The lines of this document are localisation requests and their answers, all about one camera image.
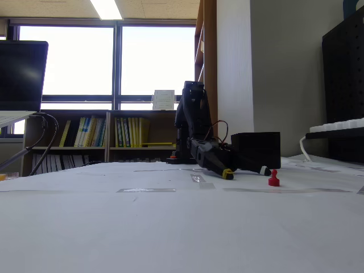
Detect paper sign in stand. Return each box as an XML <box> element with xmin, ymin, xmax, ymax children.
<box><xmin>151</xmin><ymin>89</ymin><xmax>176</xmax><ymax>111</ymax></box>

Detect short clear tape strip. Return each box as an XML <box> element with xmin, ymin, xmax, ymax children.
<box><xmin>116</xmin><ymin>188</ymin><xmax>177</xmax><ymax>193</ymax></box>

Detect long clear tape strip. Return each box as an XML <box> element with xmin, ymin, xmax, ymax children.
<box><xmin>222</xmin><ymin>187</ymin><xmax>353</xmax><ymax>195</ymax></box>

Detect leaning yellow book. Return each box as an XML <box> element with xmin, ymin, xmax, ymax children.
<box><xmin>59</xmin><ymin>119</ymin><xmax>72</xmax><ymax>148</ymax></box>

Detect black pegboard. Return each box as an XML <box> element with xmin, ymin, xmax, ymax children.
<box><xmin>321</xmin><ymin>5</ymin><xmax>364</xmax><ymax>164</ymax></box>

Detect row of white binders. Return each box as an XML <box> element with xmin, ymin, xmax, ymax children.
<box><xmin>31</xmin><ymin>154</ymin><xmax>90</xmax><ymax>173</ymax></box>

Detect laptop with black screen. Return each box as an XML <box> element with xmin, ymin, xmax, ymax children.
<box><xmin>0</xmin><ymin>39</ymin><xmax>49</xmax><ymax>129</ymax></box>

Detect window with dark frame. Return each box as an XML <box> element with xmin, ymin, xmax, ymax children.
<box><xmin>7</xmin><ymin>19</ymin><xmax>197</xmax><ymax>135</ymax></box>

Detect white keyboard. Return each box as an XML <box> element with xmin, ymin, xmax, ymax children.
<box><xmin>309</xmin><ymin>117</ymin><xmax>364</xmax><ymax>134</ymax></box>

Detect white power strip cable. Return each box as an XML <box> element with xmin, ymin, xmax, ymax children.
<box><xmin>299</xmin><ymin>135</ymin><xmax>313</xmax><ymax>163</ymax></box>

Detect black shelf tray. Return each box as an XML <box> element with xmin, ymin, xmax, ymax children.
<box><xmin>305</xmin><ymin>127</ymin><xmax>364</xmax><ymax>140</ymax></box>

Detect white paper table cover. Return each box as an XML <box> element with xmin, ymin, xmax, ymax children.
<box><xmin>0</xmin><ymin>155</ymin><xmax>364</xmax><ymax>273</ymax></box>

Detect black box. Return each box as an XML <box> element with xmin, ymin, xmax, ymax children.
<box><xmin>230</xmin><ymin>131</ymin><xmax>282</xmax><ymax>171</ymax></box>

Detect grey gooseneck holder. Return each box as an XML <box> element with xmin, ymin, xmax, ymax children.
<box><xmin>0</xmin><ymin>146</ymin><xmax>32</xmax><ymax>172</ymax></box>

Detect thin black cable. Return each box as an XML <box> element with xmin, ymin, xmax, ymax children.
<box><xmin>24</xmin><ymin>114</ymin><xmax>48</xmax><ymax>151</ymax></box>

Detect red pawn-shaped piece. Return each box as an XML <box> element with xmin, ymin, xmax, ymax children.
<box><xmin>268</xmin><ymin>169</ymin><xmax>280</xmax><ymax>188</ymax></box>

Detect tall wooden bookshelf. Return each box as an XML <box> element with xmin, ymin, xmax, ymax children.
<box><xmin>194</xmin><ymin>0</ymin><xmax>219</xmax><ymax>162</ymax></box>

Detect thick black braided cable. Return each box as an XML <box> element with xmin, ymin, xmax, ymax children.
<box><xmin>28</xmin><ymin>113</ymin><xmax>60</xmax><ymax>177</ymax></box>

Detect low wooden bookshelf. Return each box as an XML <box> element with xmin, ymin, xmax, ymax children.
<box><xmin>22</xmin><ymin>109</ymin><xmax>179</xmax><ymax>177</ymax></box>

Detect ceiling light panel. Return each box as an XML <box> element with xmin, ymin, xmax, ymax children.
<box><xmin>90</xmin><ymin>0</ymin><xmax>124</xmax><ymax>21</ymax></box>

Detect wide yellow binder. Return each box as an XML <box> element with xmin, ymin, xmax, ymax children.
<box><xmin>139</xmin><ymin>117</ymin><xmax>151</xmax><ymax>148</ymax></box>

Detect dark teal object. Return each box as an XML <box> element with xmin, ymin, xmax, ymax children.
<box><xmin>342</xmin><ymin>0</ymin><xmax>362</xmax><ymax>21</ymax></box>

